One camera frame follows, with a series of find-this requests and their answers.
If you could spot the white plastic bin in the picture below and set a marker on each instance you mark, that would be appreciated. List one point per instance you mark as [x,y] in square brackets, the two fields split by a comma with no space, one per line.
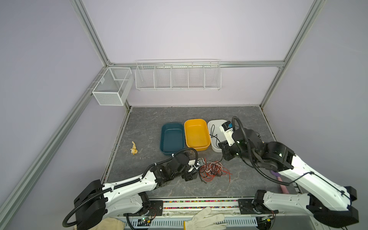
[216,135]

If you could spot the teal plastic bin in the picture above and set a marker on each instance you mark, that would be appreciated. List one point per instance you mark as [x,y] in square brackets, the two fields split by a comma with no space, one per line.
[172,138]

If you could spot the right work glove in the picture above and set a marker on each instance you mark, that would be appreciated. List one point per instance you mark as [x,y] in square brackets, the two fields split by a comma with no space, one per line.
[204,220]

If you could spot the white mesh box basket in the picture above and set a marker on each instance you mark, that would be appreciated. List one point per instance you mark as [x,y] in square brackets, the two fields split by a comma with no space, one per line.
[114,86]

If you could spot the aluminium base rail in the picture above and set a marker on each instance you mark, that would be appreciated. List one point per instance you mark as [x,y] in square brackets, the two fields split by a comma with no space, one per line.
[170,214]

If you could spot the purple object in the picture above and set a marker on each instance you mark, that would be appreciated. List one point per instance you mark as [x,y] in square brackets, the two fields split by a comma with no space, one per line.
[278,177]

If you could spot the white wire shelf basket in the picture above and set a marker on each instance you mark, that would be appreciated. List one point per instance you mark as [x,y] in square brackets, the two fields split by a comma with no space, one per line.
[178,74]

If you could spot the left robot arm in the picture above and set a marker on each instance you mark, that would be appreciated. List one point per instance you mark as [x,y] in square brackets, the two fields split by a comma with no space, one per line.
[99,201]

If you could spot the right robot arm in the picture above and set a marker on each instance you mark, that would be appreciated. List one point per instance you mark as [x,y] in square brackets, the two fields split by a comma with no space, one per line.
[326,201]

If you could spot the left work glove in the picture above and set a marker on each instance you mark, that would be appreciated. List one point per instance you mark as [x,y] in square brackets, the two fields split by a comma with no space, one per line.
[111,224]

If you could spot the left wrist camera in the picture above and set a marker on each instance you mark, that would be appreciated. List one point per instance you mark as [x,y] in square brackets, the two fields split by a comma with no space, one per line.
[195,165]

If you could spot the yellow plastic bin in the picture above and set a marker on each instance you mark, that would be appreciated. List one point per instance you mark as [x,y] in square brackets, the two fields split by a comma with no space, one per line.
[197,134]

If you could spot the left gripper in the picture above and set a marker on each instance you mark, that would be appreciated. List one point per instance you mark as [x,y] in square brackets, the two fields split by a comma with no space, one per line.
[190,176]

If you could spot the work glove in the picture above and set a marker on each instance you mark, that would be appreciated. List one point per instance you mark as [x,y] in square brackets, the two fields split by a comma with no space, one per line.
[204,220]
[111,224]

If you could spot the yellow toy figure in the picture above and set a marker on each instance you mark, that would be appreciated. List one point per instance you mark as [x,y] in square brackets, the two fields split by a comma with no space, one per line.
[134,149]

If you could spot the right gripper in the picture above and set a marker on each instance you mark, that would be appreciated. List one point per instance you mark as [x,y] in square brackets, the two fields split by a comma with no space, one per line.
[225,148]

